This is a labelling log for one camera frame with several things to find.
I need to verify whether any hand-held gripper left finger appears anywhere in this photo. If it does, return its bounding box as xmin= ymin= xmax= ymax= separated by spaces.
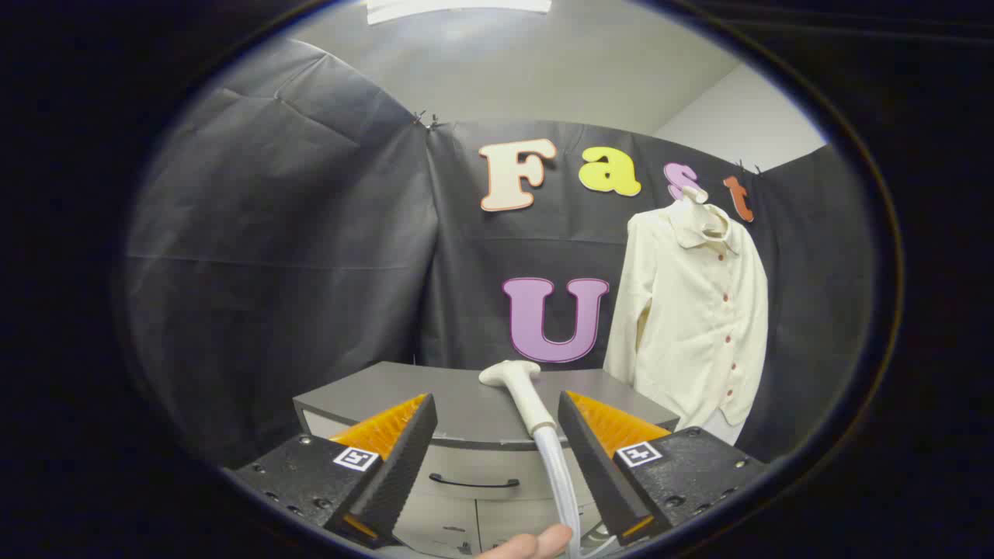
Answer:
xmin=224 ymin=392 xmax=440 ymax=550

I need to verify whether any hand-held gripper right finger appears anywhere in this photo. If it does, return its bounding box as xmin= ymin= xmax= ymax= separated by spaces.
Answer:
xmin=557 ymin=391 xmax=771 ymax=547

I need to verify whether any clear steamer hose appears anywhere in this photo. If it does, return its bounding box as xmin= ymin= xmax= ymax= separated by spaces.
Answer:
xmin=533 ymin=424 xmax=622 ymax=559

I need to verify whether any white garment steamer head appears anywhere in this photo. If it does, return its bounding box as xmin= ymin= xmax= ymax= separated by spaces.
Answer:
xmin=478 ymin=359 xmax=558 ymax=437

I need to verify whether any cream button-up shirt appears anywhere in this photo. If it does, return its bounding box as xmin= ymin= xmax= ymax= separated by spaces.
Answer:
xmin=603 ymin=198 xmax=770 ymax=430

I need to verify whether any white clothes hanger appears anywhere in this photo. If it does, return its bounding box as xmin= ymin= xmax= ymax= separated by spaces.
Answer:
xmin=680 ymin=185 xmax=731 ymax=238

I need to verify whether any white cabinet with grey top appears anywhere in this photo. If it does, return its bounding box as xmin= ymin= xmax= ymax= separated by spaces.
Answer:
xmin=293 ymin=361 xmax=682 ymax=558

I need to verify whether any white hanging cloth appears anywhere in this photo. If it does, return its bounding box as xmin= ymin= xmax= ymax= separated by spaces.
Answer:
xmin=701 ymin=408 xmax=748 ymax=447

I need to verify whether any black backdrop cloth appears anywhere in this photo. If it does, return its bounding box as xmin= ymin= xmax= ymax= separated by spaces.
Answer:
xmin=124 ymin=39 xmax=878 ymax=470

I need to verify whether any ceiling light panel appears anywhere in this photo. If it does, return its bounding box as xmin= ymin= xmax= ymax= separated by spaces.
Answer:
xmin=365 ymin=0 xmax=554 ymax=26

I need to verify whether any black drawer handle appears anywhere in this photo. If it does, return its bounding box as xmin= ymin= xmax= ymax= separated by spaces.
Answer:
xmin=429 ymin=474 xmax=521 ymax=490

